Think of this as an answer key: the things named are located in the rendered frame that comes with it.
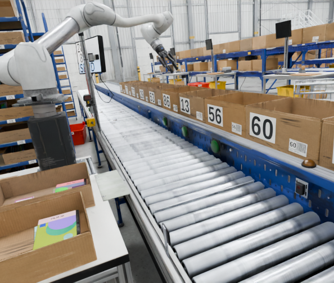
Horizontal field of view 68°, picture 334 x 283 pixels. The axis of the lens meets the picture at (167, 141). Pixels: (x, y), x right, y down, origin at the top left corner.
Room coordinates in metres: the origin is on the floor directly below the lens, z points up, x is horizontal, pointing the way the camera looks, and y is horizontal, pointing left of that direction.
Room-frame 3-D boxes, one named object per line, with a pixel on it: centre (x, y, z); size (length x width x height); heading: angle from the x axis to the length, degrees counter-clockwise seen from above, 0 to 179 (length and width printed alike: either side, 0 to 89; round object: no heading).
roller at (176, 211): (0.88, -0.16, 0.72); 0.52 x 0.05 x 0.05; 110
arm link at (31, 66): (1.30, 0.61, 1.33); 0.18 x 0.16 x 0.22; 58
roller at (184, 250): (0.69, -0.22, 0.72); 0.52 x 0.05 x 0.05; 110
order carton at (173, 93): (2.13, -0.19, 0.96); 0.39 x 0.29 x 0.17; 20
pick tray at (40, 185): (0.97, 0.54, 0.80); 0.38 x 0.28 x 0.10; 110
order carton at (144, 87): (2.87, 0.07, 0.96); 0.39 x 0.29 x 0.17; 19
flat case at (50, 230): (0.70, 0.38, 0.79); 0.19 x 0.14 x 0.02; 19
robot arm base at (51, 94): (1.27, 0.60, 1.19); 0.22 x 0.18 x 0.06; 10
